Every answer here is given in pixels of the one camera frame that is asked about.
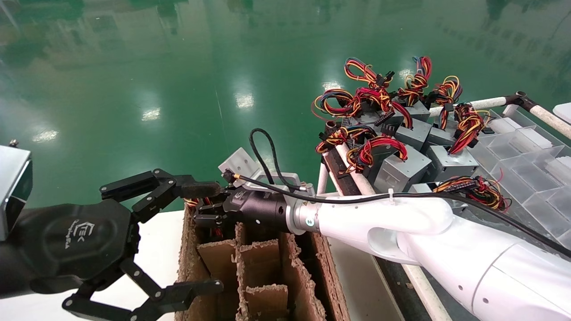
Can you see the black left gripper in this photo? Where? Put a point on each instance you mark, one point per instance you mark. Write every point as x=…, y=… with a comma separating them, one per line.
x=67, y=245

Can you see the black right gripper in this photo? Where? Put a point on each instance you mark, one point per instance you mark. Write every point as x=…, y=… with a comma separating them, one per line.
x=258, y=209

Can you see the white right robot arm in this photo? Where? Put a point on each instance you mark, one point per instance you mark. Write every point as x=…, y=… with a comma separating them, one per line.
x=446, y=249

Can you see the brown cardboard divider box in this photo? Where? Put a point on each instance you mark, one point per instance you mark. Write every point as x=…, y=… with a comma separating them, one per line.
x=263, y=267

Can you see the white rack leg pipe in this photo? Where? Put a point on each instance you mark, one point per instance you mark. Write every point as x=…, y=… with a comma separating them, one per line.
x=322, y=178

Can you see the rusty pipe end joint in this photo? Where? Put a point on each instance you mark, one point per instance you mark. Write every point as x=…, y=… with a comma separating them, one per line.
x=331, y=127

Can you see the white plastic packet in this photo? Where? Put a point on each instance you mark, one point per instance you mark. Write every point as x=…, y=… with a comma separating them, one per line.
x=506, y=125
x=535, y=138

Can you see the clear plastic divider tray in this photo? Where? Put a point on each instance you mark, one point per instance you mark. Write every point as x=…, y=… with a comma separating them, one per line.
x=535, y=187

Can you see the black pipe corner joint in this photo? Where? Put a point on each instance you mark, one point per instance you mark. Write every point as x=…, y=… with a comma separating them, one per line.
x=522, y=98

